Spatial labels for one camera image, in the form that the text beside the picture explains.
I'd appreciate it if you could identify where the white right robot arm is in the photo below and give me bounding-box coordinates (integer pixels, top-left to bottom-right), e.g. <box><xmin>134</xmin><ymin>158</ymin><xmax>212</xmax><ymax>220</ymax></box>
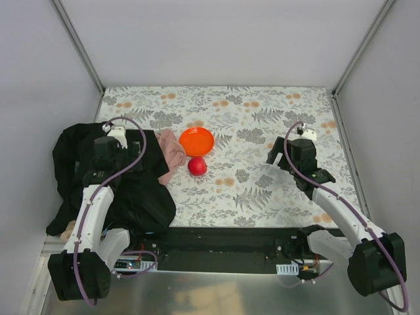
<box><xmin>267</xmin><ymin>136</ymin><xmax>407</xmax><ymax>297</ymax></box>

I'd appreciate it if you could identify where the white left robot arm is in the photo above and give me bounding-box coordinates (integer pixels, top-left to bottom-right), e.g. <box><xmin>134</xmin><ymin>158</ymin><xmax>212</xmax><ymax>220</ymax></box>
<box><xmin>48</xmin><ymin>136</ymin><xmax>147</xmax><ymax>308</ymax></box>

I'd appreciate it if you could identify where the pink cloth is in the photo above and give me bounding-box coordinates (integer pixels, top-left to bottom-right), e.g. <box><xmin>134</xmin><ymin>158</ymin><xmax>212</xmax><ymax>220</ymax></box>
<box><xmin>156</xmin><ymin>129</ymin><xmax>186</xmax><ymax>186</ymax></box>

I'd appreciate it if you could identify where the black cloth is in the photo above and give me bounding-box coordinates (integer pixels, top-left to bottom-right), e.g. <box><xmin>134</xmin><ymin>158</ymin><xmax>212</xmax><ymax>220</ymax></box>
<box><xmin>46</xmin><ymin>123</ymin><xmax>176</xmax><ymax>236</ymax></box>

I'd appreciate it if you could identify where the beige cloth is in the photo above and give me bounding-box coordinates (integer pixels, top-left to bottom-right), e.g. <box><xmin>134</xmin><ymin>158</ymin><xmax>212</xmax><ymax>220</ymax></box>
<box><xmin>60</xmin><ymin>220</ymin><xmax>75</xmax><ymax>243</ymax></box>

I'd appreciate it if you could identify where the floral patterned table mat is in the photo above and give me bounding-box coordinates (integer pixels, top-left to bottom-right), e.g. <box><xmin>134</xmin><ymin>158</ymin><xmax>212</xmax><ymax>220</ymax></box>
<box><xmin>97</xmin><ymin>86</ymin><xmax>358</xmax><ymax>227</ymax></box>

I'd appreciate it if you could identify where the orange plastic plate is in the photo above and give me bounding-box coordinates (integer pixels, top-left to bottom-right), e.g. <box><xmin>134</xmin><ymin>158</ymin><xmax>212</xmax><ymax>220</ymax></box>
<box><xmin>179</xmin><ymin>127</ymin><xmax>215</xmax><ymax>157</ymax></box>

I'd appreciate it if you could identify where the red apple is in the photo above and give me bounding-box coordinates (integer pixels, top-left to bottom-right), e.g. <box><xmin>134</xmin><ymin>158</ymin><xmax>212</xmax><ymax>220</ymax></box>
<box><xmin>188</xmin><ymin>157</ymin><xmax>207</xmax><ymax>176</ymax></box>

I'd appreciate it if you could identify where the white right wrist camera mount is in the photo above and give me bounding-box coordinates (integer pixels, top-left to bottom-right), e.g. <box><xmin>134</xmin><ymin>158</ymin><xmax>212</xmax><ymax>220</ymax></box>
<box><xmin>297</xmin><ymin>123</ymin><xmax>317</xmax><ymax>141</ymax></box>

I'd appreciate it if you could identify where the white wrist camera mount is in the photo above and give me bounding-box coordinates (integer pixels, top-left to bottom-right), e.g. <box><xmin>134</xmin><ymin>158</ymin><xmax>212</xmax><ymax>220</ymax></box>
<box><xmin>297</xmin><ymin>123</ymin><xmax>317</xmax><ymax>141</ymax></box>
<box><xmin>102</xmin><ymin>124</ymin><xmax>128</xmax><ymax>149</ymax></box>

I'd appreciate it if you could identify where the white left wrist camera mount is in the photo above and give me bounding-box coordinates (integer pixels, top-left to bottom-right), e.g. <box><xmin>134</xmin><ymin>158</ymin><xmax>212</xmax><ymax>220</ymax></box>
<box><xmin>102</xmin><ymin>124</ymin><xmax>128</xmax><ymax>149</ymax></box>

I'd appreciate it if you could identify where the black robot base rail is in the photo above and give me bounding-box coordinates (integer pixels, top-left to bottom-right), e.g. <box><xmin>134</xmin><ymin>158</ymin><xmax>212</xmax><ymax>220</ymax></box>
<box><xmin>127</xmin><ymin>227</ymin><xmax>325</xmax><ymax>274</ymax></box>

